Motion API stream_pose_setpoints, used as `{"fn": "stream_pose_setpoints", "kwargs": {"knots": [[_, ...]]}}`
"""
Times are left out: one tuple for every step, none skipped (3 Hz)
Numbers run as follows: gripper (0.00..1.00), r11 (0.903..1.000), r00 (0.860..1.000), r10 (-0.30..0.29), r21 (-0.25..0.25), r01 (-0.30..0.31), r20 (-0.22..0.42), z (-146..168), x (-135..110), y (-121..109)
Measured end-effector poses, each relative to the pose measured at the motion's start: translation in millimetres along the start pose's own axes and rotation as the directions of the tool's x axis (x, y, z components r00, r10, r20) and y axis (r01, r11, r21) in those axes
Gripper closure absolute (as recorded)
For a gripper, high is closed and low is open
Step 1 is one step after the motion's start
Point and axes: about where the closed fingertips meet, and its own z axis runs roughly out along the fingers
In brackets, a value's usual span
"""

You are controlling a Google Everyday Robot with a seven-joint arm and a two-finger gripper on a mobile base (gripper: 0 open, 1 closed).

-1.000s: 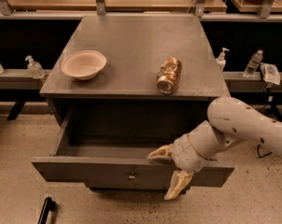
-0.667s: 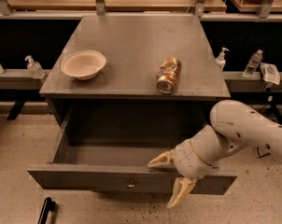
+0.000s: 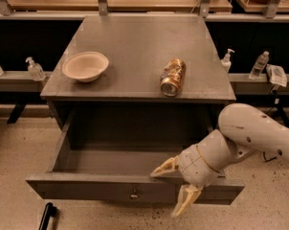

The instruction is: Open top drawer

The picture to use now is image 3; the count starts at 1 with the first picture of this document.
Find black cable on floor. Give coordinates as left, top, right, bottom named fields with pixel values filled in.
left=262, top=151, right=278, bottom=163

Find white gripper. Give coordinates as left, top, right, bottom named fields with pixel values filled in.
left=150, top=144, right=220, bottom=218

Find black object on floor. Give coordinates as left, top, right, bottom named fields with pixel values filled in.
left=38, top=202, right=57, bottom=230

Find grey top drawer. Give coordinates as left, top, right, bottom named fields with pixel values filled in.
left=25, top=108, right=246, bottom=206

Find wooden desk top left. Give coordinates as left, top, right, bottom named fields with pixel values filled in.
left=8, top=0, right=200, bottom=12

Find white paper bowl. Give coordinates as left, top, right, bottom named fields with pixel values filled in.
left=61, top=52, right=109, bottom=82

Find right white sanitizer pump bottle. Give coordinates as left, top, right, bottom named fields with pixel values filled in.
left=220, top=49, right=233, bottom=72

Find left clear sanitizer pump bottle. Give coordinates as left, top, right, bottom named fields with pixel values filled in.
left=26, top=57, right=46, bottom=81

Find crushed gold soda can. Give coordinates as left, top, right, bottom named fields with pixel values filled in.
left=160, top=58, right=187, bottom=97

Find clear plastic water bottle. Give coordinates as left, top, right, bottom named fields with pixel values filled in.
left=249, top=51, right=270, bottom=80

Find crumpled white packet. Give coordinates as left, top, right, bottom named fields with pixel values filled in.
left=266, top=64, right=287, bottom=87

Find grey drawer cabinet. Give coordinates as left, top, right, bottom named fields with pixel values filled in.
left=39, top=13, right=237, bottom=151

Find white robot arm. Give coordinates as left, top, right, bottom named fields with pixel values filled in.
left=151, top=103, right=289, bottom=218

